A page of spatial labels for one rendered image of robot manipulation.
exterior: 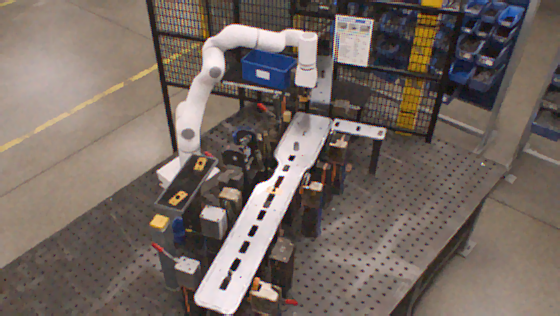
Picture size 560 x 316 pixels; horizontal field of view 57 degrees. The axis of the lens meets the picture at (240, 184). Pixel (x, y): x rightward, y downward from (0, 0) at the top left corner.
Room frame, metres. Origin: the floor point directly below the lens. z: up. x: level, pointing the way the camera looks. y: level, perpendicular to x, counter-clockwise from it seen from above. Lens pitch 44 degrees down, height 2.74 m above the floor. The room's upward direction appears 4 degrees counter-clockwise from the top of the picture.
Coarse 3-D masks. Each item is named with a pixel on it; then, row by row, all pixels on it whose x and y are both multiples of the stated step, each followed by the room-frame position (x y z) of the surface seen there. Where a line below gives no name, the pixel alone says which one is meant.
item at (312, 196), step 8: (312, 184) 1.76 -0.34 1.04; (320, 184) 1.75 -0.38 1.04; (304, 192) 1.75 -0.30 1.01; (312, 192) 1.73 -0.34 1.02; (320, 192) 1.72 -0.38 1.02; (304, 200) 1.74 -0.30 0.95; (312, 200) 1.73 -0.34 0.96; (320, 200) 1.73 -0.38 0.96; (304, 208) 1.75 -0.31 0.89; (312, 208) 1.73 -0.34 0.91; (320, 208) 1.73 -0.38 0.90; (304, 216) 1.75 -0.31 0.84; (312, 216) 1.73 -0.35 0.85; (304, 224) 1.74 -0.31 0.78; (312, 224) 1.72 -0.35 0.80; (320, 224) 1.75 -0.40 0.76; (304, 232) 1.74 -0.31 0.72; (312, 232) 1.73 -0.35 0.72; (320, 232) 1.75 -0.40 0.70
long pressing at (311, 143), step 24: (312, 120) 2.32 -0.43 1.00; (288, 144) 2.12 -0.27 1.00; (312, 144) 2.11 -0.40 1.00; (264, 192) 1.77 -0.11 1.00; (288, 192) 1.76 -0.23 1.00; (240, 216) 1.62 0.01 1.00; (264, 216) 1.61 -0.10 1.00; (240, 240) 1.48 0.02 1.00; (264, 240) 1.47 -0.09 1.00; (216, 264) 1.35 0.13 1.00; (240, 264) 1.34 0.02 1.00; (216, 288) 1.23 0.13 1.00; (240, 288) 1.22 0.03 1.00
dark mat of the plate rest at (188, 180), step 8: (192, 160) 1.86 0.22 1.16; (208, 160) 1.85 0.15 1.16; (184, 168) 1.80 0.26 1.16; (192, 168) 1.80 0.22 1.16; (208, 168) 1.79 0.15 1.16; (184, 176) 1.75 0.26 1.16; (192, 176) 1.74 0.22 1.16; (200, 176) 1.74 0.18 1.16; (176, 184) 1.70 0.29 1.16; (184, 184) 1.69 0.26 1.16; (192, 184) 1.69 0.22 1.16; (168, 192) 1.65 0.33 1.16; (176, 192) 1.64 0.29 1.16; (192, 192) 1.64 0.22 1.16; (160, 200) 1.60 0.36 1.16; (168, 200) 1.60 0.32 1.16; (184, 200) 1.59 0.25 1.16; (176, 208) 1.55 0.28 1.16
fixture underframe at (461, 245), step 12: (480, 204) 2.11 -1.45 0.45; (468, 228) 2.11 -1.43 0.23; (456, 240) 2.01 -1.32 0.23; (468, 240) 2.13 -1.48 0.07; (444, 252) 1.93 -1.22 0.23; (456, 252) 2.09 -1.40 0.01; (468, 252) 2.08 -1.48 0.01; (432, 264) 1.84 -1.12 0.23; (420, 288) 1.68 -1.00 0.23; (408, 300) 1.57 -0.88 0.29; (396, 312) 1.53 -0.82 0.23; (408, 312) 1.57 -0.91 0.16
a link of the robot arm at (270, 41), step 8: (264, 32) 2.17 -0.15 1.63; (272, 32) 2.18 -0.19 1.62; (280, 32) 2.21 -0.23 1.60; (288, 32) 2.25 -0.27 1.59; (296, 32) 2.27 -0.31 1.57; (256, 40) 2.13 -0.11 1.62; (264, 40) 2.14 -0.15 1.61; (272, 40) 2.14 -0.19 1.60; (280, 40) 2.15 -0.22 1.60; (288, 40) 2.25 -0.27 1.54; (296, 40) 2.26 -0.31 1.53; (256, 48) 2.14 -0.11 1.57; (264, 48) 2.14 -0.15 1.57; (272, 48) 2.14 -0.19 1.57; (280, 48) 2.14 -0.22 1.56
